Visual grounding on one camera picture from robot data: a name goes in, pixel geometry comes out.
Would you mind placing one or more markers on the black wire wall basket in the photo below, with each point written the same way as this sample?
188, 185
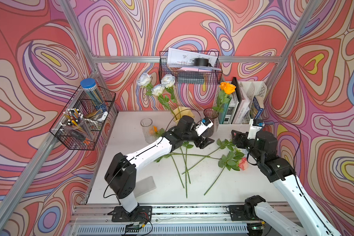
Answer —
190, 75

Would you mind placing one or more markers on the green circuit board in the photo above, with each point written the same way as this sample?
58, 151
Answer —
133, 228

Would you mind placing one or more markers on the black white book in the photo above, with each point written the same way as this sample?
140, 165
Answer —
233, 110

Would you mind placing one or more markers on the blue lid pencil jar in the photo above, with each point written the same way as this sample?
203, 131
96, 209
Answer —
91, 89

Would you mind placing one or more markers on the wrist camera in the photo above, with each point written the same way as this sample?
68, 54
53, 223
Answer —
205, 128
255, 126

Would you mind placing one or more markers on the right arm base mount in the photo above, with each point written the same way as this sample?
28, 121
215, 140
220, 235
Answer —
244, 212

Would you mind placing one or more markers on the white desktop file organizer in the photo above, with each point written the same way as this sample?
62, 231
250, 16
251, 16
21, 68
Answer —
257, 88

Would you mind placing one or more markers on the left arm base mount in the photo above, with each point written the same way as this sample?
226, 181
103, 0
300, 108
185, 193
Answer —
140, 213

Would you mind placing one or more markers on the black tape roll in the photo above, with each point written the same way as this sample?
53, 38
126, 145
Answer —
202, 62

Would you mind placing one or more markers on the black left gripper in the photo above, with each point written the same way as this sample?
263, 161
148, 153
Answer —
203, 143

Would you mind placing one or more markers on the blue colourful book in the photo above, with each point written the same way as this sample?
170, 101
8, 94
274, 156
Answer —
257, 107

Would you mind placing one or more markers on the purple ribbed glass vase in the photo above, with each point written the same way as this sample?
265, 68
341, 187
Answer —
213, 116

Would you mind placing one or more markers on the white paper sheets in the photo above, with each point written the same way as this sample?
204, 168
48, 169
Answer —
184, 59

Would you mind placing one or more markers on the yellow wavy glass vase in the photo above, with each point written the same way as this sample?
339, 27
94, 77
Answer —
180, 111

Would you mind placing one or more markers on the black wire side basket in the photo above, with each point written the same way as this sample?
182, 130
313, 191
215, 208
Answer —
94, 118

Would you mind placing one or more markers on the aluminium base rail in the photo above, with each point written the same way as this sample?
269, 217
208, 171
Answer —
173, 220

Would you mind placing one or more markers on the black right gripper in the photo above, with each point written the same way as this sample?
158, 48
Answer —
240, 137

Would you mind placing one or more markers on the clear glass vase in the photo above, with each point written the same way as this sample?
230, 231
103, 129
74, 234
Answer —
147, 128

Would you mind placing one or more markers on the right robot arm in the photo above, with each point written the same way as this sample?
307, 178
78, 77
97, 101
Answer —
262, 146

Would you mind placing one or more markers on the clear pen cup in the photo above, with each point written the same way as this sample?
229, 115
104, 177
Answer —
74, 123

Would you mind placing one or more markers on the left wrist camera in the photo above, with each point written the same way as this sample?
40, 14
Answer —
205, 128

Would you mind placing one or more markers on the teal book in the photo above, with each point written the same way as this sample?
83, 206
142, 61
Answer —
223, 111

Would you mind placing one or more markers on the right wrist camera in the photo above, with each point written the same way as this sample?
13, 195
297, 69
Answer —
255, 126

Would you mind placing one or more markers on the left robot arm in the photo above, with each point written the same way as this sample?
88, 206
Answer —
122, 172

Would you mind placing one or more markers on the pink artificial rose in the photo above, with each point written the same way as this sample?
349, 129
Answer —
233, 160

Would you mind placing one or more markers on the white pink book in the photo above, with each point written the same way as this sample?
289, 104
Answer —
243, 107

